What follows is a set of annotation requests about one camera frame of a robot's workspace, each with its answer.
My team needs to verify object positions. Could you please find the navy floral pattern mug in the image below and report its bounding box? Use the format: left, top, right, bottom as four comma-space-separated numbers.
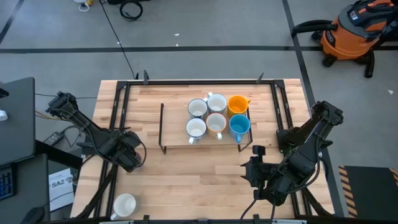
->
187, 98, 208, 119

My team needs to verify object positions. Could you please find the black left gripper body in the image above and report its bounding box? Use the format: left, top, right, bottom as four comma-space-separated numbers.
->
119, 141, 144, 174

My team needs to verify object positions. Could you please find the black metal rig frame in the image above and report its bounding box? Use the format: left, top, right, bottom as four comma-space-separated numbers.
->
74, 70, 335, 224

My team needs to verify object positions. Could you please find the black computer mouse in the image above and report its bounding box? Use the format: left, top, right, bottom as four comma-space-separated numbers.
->
20, 207, 46, 224

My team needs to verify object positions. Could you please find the blue white leaf pattern mug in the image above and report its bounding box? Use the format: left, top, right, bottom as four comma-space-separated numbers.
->
185, 118, 208, 145

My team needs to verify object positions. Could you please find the long black floor cable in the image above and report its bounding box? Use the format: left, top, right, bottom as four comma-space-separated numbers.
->
98, 0, 139, 80

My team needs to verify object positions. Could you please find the plain light blue mug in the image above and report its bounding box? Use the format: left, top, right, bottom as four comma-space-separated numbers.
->
228, 114, 251, 144

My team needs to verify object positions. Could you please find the blue lattice pattern mug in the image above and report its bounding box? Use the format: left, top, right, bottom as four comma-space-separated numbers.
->
204, 91, 228, 114

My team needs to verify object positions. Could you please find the white mug with yellow dots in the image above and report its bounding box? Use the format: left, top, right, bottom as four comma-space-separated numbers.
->
205, 112, 228, 141

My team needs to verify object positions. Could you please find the coiled black cable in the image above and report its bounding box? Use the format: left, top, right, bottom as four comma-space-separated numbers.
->
119, 0, 144, 22

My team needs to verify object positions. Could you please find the plain yellow mug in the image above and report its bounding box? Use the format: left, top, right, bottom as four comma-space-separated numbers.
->
226, 95, 251, 118

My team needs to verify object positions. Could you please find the orange shop vacuum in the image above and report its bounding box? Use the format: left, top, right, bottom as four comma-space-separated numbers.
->
291, 0, 398, 78

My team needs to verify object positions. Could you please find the black power adapter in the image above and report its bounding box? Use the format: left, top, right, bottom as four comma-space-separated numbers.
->
43, 131, 65, 146

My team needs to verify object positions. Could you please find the backlit keyboard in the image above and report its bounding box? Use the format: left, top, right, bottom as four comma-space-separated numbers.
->
0, 164, 17, 200

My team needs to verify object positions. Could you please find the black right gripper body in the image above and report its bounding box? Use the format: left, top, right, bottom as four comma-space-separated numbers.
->
248, 145, 268, 200

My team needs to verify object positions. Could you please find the black yellow hazard mat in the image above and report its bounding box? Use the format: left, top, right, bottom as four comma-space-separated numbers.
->
338, 165, 398, 220

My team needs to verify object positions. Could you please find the white printed paper sheet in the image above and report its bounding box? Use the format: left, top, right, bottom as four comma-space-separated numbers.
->
48, 167, 75, 212

